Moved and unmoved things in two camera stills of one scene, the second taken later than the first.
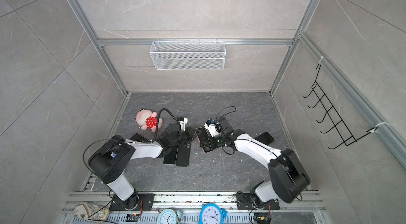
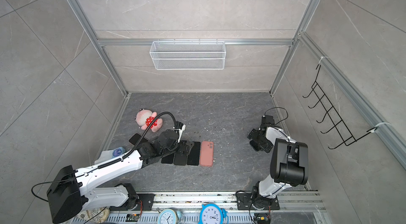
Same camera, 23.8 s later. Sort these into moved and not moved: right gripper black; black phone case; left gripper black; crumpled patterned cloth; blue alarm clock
Moved: left gripper black; right gripper black
Not moved: black phone case; crumpled patterned cloth; blue alarm clock
